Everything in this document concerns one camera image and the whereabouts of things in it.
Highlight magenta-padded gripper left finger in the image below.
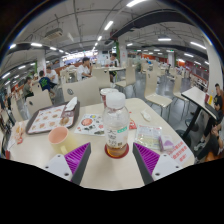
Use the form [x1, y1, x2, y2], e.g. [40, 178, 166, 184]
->
[43, 142, 92, 186]

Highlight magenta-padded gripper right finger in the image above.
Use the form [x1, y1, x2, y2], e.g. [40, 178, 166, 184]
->
[132, 142, 183, 186]

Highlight clear tea bottle white cap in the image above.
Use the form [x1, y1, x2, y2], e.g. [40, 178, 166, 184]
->
[102, 91, 131, 158]

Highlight white card red text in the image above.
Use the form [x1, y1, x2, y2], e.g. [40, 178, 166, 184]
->
[165, 140, 194, 164]

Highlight purple pouch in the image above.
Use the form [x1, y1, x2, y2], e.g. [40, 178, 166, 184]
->
[158, 134, 175, 152]

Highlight yellow mug pink inside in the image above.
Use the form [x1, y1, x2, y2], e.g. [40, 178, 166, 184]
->
[48, 125, 78, 155]

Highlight clear plastic packet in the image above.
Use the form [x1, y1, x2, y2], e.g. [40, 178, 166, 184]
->
[134, 124, 163, 150]

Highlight flat round red coaster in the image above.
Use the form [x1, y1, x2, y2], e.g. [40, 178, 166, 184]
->
[104, 143, 130, 160]

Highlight brown fried food piece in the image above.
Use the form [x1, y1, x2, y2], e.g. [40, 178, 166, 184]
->
[59, 115, 71, 127]

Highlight printed paper tray liner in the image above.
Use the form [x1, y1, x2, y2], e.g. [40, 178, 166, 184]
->
[28, 104, 75, 134]

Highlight white picture leaflet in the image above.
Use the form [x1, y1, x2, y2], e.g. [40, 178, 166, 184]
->
[74, 113, 106, 137]

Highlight small red packet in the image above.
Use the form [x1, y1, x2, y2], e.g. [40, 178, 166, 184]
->
[128, 119, 138, 131]

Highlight clear plastic food bag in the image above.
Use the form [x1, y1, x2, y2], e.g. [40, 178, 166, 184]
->
[12, 120, 26, 145]

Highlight dark grey food tray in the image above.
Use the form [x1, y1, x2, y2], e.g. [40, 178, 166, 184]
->
[25, 100, 81, 136]

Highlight person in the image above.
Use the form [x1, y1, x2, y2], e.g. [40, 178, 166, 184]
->
[194, 119, 224, 162]
[134, 51, 143, 73]
[210, 83, 224, 118]
[22, 77, 35, 101]
[37, 70, 56, 98]
[0, 87, 13, 119]
[76, 57, 94, 82]
[45, 66, 60, 89]
[105, 53, 121, 83]

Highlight white crumpled tissue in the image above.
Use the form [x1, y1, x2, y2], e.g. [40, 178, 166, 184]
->
[139, 109, 153, 122]

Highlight crumpled white napkin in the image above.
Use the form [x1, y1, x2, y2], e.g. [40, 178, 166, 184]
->
[64, 96, 78, 112]

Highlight beige chair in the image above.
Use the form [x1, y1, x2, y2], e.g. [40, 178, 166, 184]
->
[144, 70, 173, 122]
[25, 90, 54, 117]
[62, 77, 103, 108]

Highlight red paper cup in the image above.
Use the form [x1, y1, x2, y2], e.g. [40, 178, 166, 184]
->
[99, 87, 119, 109]

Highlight group of beige chairs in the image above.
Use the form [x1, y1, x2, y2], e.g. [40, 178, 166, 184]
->
[56, 61, 214, 111]

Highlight ceiling air conditioner unit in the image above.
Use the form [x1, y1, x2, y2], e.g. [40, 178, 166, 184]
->
[44, 27, 64, 41]

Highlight ceiling lights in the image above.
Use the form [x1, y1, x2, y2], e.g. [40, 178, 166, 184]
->
[1, 0, 211, 86]

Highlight white pedestal table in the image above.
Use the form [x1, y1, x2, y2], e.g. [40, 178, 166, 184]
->
[181, 86, 219, 139]

